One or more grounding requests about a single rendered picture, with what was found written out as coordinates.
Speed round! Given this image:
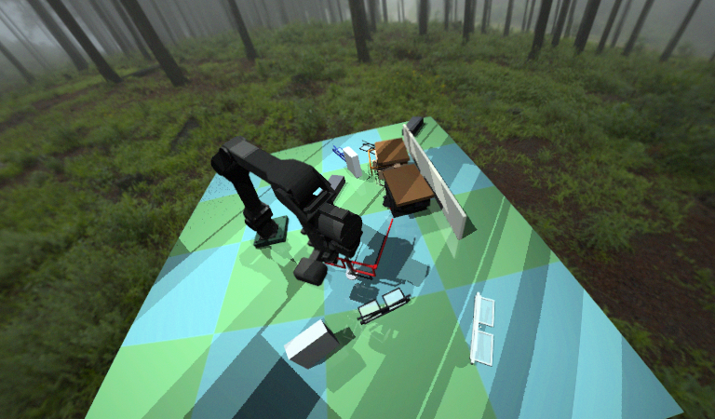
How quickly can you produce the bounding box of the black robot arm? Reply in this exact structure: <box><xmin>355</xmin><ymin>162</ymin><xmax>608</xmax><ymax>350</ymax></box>
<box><xmin>210</xmin><ymin>135</ymin><xmax>363</xmax><ymax>259</ymax></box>

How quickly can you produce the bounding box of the white flat panel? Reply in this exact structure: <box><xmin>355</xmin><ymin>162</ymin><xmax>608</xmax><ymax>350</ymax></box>
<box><xmin>402</xmin><ymin>124</ymin><xmax>466</xmax><ymax>240</ymax></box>

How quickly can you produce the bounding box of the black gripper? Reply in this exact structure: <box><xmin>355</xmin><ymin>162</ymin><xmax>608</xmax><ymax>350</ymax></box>
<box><xmin>293</xmin><ymin>228</ymin><xmax>339</xmax><ymax>286</ymax></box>

